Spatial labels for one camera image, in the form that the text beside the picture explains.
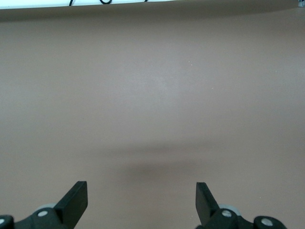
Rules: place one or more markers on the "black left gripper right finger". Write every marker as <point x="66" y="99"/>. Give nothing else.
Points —
<point x="207" y="207"/>

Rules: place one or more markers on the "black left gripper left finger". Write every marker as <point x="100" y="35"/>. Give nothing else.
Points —
<point x="71" y="207"/>

